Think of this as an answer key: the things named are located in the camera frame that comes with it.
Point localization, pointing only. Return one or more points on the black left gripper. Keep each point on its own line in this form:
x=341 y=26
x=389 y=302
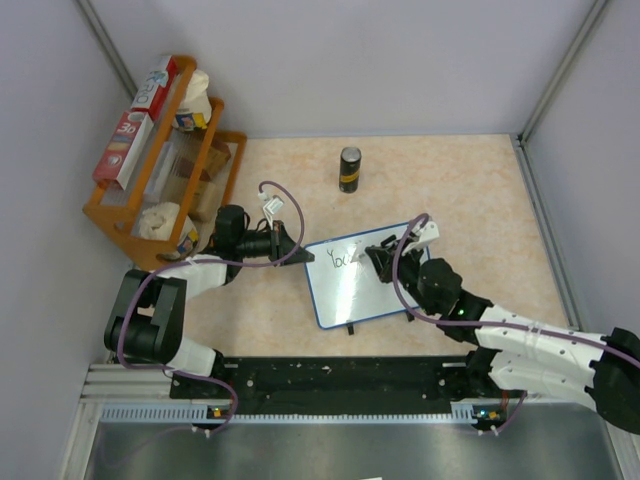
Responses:
x=281 y=246

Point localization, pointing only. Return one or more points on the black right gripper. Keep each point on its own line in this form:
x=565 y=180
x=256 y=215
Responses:
x=383 y=258

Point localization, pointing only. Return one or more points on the black capped whiteboard marker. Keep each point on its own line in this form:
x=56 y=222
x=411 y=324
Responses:
x=358 y=256

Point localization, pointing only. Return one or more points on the blue framed whiteboard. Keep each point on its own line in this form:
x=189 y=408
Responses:
x=344 y=293

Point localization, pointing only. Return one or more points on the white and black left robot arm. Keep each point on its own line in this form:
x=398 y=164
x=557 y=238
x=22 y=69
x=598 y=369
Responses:
x=147 y=320

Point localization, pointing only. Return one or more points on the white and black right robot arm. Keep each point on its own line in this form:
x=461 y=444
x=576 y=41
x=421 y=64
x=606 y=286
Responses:
x=514 y=353

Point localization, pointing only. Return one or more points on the black Schweppes can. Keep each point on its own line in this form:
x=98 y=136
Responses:
x=350 y=166

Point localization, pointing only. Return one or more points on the tan wrapped soap block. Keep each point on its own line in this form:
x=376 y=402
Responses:
x=203 y=204

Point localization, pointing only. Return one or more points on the brown wrapped soap block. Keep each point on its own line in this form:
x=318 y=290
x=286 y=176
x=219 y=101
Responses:
x=218 y=155

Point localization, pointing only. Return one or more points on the white bag lower shelf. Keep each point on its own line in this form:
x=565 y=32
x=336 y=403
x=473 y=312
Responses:
x=157 y=223

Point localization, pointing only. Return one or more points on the orange wooden shelf rack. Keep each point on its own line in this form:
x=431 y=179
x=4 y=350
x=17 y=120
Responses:
x=117 y=212

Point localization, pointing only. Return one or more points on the clear plastic sheet pack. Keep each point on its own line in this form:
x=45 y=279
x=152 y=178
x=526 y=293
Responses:
x=169 y=164

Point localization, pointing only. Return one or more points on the white bag with cartoon label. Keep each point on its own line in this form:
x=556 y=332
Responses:
x=194 y=111

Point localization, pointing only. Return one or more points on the red and white foil box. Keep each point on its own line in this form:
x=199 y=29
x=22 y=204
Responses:
x=123 y=150

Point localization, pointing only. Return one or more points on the red and white wrap box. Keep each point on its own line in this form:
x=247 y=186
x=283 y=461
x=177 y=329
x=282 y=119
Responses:
x=153 y=91

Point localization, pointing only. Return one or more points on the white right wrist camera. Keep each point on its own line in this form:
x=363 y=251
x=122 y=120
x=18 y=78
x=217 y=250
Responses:
x=422 y=236

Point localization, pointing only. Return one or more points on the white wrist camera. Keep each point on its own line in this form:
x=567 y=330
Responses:
x=270 y=207
x=422 y=236

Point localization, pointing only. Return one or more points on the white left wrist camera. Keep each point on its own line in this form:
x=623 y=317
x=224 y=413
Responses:
x=270 y=207

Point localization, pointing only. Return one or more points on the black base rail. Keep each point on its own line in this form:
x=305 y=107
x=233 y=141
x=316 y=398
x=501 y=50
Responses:
x=352 y=385

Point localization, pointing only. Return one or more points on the grey slotted cable duct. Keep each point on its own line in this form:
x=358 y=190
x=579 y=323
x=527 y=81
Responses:
x=461 y=413

